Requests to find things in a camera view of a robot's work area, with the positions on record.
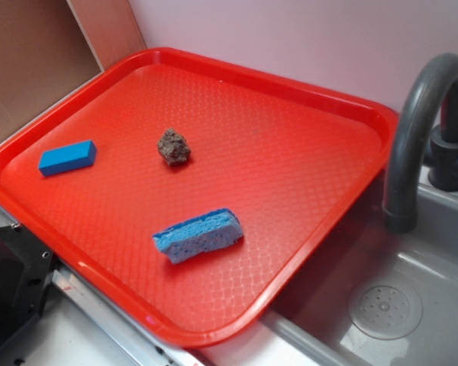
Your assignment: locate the brown cardboard box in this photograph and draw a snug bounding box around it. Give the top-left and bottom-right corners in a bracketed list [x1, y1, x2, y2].
[0, 1, 146, 144]

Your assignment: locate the grey plastic sink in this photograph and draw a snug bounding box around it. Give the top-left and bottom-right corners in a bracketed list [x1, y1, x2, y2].
[202, 178, 458, 365]

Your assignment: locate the blue rectangular block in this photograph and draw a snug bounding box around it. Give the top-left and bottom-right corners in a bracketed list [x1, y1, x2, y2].
[38, 140, 97, 177]

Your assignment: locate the grey curved faucet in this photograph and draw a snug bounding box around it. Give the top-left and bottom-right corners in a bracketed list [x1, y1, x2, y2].
[382, 53, 458, 233]

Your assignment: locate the blue sponge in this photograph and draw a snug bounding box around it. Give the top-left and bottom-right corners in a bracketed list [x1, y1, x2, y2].
[152, 208, 244, 265]

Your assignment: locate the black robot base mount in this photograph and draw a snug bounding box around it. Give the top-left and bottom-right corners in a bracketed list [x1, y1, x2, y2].
[0, 226, 56, 351]

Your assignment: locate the red plastic tray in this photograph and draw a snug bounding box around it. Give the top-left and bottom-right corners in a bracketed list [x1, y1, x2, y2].
[0, 48, 398, 348]

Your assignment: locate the brown rock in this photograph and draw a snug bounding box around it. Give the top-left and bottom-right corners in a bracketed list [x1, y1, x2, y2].
[156, 128, 191, 166]

